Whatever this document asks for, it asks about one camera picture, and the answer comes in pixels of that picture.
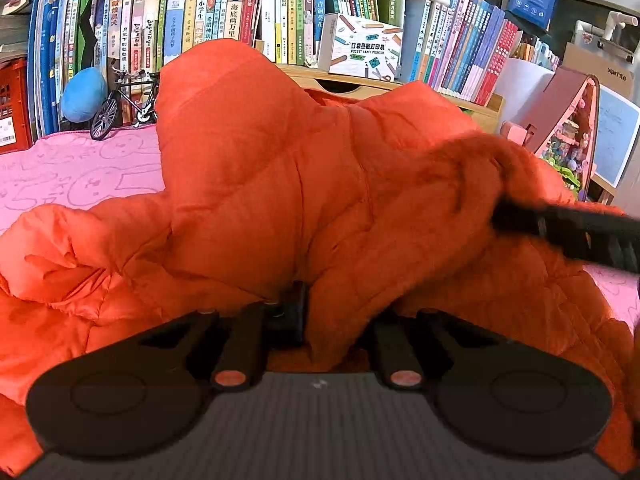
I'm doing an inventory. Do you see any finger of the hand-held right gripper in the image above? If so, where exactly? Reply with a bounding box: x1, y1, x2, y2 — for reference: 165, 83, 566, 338
492, 199, 551, 241

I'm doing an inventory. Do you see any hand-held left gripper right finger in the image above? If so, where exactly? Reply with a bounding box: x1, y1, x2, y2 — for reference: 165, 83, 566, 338
369, 309, 505, 392

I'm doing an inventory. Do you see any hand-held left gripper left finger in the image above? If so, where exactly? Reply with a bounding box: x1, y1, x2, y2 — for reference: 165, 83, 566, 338
136, 281, 310, 393

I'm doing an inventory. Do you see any orange puffer jacket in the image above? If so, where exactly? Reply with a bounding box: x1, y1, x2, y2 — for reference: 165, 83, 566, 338
0, 39, 640, 476

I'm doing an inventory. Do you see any pink triangular dollhouse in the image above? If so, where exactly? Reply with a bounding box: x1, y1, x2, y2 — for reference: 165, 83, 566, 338
500, 66, 601, 201

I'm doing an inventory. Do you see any white folder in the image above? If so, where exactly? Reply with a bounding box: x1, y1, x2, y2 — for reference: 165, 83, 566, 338
492, 57, 556, 126

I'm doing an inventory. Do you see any brown cardboard box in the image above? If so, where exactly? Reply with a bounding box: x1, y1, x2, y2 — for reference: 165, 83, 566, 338
562, 42, 640, 98

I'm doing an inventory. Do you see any row of blue red books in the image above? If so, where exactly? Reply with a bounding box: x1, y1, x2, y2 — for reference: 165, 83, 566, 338
402, 0, 521, 107

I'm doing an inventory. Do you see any white plastic toy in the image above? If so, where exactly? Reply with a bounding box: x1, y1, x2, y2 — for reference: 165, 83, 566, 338
572, 10, 640, 56

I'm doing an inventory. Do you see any wooden drawer organizer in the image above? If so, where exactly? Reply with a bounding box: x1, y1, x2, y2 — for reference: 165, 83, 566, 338
277, 64, 506, 133

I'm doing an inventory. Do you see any white printed box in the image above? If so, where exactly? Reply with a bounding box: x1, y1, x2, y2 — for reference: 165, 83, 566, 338
317, 12, 405, 81

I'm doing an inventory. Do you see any miniature bicycle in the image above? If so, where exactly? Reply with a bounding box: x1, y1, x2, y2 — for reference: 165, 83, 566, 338
90, 67, 161, 141

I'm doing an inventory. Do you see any blue plush ball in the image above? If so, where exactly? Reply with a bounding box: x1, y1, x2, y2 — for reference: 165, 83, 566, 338
61, 66, 108, 123

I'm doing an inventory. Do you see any row of green-spined books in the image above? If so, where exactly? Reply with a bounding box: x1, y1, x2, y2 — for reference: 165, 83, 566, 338
260, 0, 406, 68

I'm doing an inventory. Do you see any red plastic crate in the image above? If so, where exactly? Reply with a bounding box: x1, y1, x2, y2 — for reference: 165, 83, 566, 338
0, 57, 33, 155

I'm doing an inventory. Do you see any row of tall picture books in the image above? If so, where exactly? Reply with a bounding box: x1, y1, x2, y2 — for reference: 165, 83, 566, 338
27, 0, 108, 136

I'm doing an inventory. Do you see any blue board with frame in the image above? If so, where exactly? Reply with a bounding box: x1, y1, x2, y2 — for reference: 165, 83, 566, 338
592, 85, 640, 206

